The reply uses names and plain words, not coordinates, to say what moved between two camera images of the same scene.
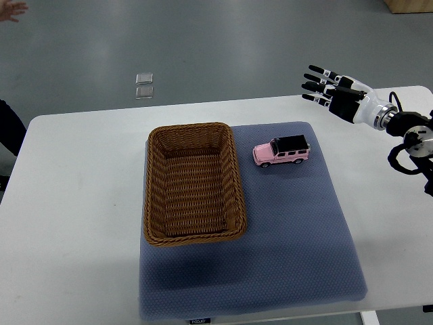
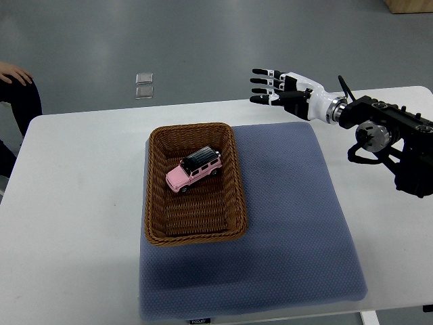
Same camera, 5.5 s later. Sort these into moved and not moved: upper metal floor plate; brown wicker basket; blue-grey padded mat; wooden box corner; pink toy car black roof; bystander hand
Moved: pink toy car black roof; bystander hand
Not moved: blue-grey padded mat; brown wicker basket; wooden box corner; upper metal floor plate
